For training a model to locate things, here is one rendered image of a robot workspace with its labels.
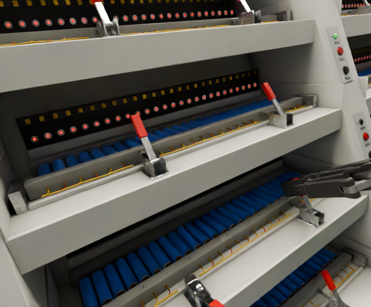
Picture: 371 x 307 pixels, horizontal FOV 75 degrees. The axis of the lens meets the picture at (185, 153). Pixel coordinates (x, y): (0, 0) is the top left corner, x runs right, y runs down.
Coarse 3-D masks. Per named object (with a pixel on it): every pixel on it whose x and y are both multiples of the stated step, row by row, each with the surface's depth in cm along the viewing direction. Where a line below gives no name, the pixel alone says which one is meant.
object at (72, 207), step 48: (144, 96) 48; (192, 96) 54; (240, 96) 61; (288, 96) 61; (336, 96) 51; (48, 144) 42; (96, 144) 43; (144, 144) 34; (192, 144) 40; (240, 144) 40; (288, 144) 44; (0, 192) 28; (48, 192) 31; (96, 192) 31; (144, 192) 31; (192, 192) 35; (48, 240) 26; (96, 240) 29
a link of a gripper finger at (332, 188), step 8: (304, 184) 41; (312, 184) 39; (320, 184) 37; (328, 184) 36; (336, 184) 34; (344, 184) 33; (352, 184) 32; (312, 192) 39; (320, 192) 38; (328, 192) 36; (336, 192) 35; (344, 192) 34
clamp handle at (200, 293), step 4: (200, 284) 34; (196, 288) 33; (200, 288) 34; (200, 292) 34; (204, 292) 33; (200, 296) 33; (204, 296) 33; (208, 296) 32; (204, 300) 32; (208, 300) 32; (212, 300) 31; (216, 300) 31; (208, 304) 31; (212, 304) 30; (216, 304) 30; (220, 304) 30
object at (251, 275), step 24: (264, 168) 62; (312, 168) 61; (216, 192) 55; (360, 192) 53; (168, 216) 49; (288, 216) 49; (336, 216) 47; (360, 216) 52; (120, 240) 45; (264, 240) 44; (288, 240) 43; (312, 240) 43; (72, 264) 41; (240, 264) 40; (264, 264) 39; (288, 264) 41; (48, 288) 35; (72, 288) 40; (216, 288) 36; (240, 288) 36; (264, 288) 39
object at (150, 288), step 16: (272, 208) 48; (288, 208) 51; (240, 224) 45; (256, 224) 46; (224, 240) 42; (240, 240) 44; (192, 256) 40; (208, 256) 41; (160, 272) 38; (176, 272) 37; (192, 272) 39; (144, 288) 35; (160, 288) 36; (112, 304) 34; (128, 304) 34
